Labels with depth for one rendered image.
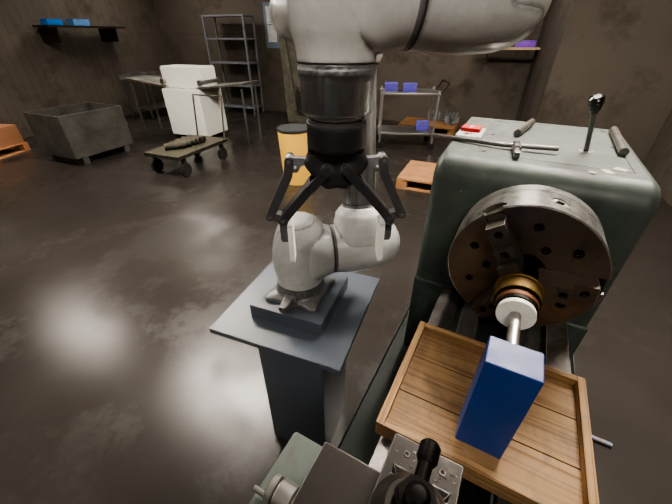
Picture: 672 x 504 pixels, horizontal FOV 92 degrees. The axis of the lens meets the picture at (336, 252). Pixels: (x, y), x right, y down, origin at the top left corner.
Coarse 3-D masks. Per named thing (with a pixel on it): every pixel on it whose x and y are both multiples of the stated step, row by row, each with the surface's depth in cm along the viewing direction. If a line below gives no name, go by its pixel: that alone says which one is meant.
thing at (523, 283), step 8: (504, 280) 65; (512, 280) 64; (520, 280) 63; (528, 280) 63; (536, 280) 63; (496, 288) 66; (504, 288) 64; (512, 288) 63; (520, 288) 62; (528, 288) 61; (536, 288) 62; (496, 296) 65; (504, 296) 62; (512, 296) 61; (520, 296) 60; (528, 296) 60; (536, 296) 62; (544, 296) 64; (496, 304) 63; (536, 304) 60
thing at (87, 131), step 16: (32, 112) 447; (48, 112) 463; (64, 112) 480; (80, 112) 499; (96, 112) 454; (112, 112) 474; (32, 128) 447; (48, 128) 433; (64, 128) 424; (80, 128) 440; (96, 128) 458; (112, 128) 478; (128, 128) 501; (48, 144) 452; (64, 144) 437; (80, 144) 445; (96, 144) 463; (112, 144) 483; (128, 144) 506; (64, 160) 472; (80, 160) 457
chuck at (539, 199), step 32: (512, 192) 73; (544, 192) 70; (480, 224) 72; (512, 224) 68; (544, 224) 65; (576, 224) 63; (448, 256) 79; (480, 256) 75; (544, 256) 68; (576, 256) 66; (608, 256) 63; (480, 288) 79; (544, 320) 76
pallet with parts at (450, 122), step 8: (432, 112) 627; (440, 112) 623; (456, 112) 622; (408, 120) 638; (432, 120) 634; (440, 120) 630; (448, 120) 604; (456, 120) 620; (440, 128) 589; (448, 128) 584; (456, 128) 608
